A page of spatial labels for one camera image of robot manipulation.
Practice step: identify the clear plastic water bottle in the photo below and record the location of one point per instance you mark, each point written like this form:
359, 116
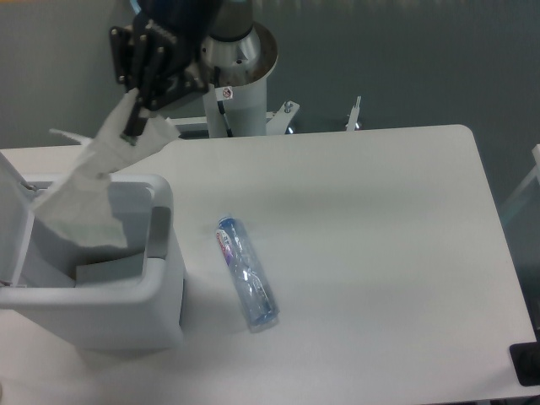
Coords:
258, 304

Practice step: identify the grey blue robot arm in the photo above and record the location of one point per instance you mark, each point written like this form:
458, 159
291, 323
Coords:
233, 22

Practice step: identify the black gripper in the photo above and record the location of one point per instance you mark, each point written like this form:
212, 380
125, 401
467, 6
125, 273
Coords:
159, 56

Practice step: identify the white pedestal base frame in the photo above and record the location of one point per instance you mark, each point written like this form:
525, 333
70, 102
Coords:
278, 122

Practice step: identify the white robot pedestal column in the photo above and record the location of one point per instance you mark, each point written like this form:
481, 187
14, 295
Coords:
236, 103

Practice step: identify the white plastic trash can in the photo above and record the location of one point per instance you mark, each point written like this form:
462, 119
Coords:
107, 298

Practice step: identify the black table corner device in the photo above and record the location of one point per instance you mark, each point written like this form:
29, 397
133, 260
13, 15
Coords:
525, 358

